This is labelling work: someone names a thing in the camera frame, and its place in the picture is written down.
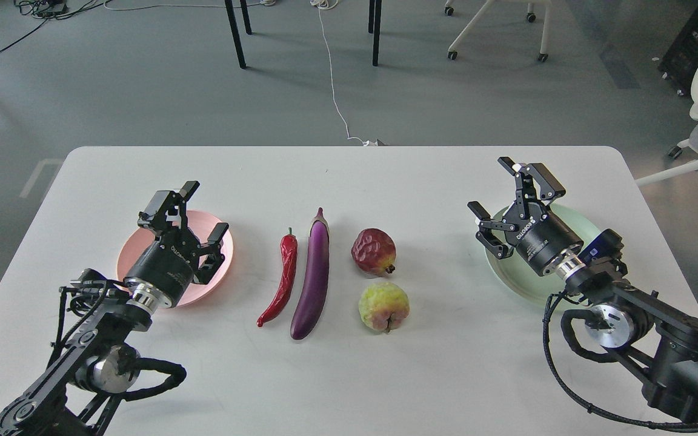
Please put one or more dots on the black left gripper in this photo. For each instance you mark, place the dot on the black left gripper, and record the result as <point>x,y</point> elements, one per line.
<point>175,259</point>

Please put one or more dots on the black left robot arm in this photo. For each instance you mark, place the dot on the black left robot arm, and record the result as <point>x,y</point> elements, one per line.
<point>92,369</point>

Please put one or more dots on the black equipment cabinet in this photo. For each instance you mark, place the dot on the black equipment cabinet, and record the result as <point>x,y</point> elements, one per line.
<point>679,63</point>

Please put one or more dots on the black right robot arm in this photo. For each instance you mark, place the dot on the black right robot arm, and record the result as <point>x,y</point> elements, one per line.
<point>621,324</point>

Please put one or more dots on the pink plate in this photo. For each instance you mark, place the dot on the pink plate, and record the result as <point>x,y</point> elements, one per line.
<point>201,223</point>

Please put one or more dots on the light green plate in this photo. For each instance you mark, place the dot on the light green plate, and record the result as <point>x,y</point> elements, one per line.
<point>521,279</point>

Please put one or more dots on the green yellow custard apple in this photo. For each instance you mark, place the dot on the green yellow custard apple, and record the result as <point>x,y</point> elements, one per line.
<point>383,307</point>

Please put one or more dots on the dark red pomegranate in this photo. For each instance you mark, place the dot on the dark red pomegranate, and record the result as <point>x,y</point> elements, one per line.
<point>374,252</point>

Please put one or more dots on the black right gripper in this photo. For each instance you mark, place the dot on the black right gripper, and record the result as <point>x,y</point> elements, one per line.
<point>541,235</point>

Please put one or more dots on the purple eggplant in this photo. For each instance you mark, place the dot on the purple eggplant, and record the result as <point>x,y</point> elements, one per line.
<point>315,282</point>

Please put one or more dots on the red chili pepper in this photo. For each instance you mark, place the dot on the red chili pepper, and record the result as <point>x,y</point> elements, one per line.
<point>289,256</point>

